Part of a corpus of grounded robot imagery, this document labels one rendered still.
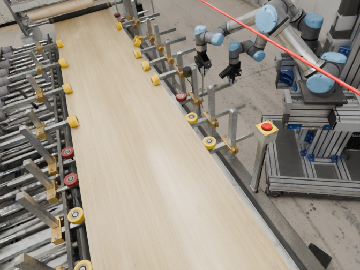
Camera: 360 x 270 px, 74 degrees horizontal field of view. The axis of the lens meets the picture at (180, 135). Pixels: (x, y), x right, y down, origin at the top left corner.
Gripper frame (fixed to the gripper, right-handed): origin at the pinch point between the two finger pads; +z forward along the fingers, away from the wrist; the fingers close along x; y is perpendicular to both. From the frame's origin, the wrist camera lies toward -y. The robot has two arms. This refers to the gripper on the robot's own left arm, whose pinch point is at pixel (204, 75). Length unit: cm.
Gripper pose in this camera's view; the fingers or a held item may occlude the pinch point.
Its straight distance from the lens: 184.0
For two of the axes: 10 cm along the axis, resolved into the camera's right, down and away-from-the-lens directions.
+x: -9.1, 3.7, -1.9
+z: 1.2, 6.8, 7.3
